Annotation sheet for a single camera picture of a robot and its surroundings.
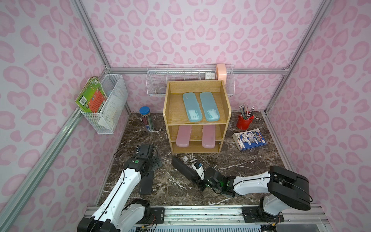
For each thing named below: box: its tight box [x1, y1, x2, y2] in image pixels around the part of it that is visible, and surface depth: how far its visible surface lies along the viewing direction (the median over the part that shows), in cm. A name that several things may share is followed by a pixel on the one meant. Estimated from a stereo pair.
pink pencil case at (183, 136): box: [175, 125, 192, 148], surface depth 86 cm
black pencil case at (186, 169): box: [171, 155, 201, 185], surface depth 85 cm
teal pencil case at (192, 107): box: [182, 92, 203, 123], surface depth 79 cm
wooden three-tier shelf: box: [162, 79, 232, 155], surface depth 83 cm
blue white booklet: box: [232, 128, 268, 151], surface depth 102 cm
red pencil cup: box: [236, 112, 255, 131], surface depth 108 cm
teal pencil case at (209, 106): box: [199, 91, 220, 122], surface depth 78 cm
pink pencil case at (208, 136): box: [201, 124, 216, 149], surface depth 84 cm
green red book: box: [75, 76, 108, 114], surface depth 73 cm
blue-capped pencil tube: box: [139, 106, 154, 132], surface depth 100 cm
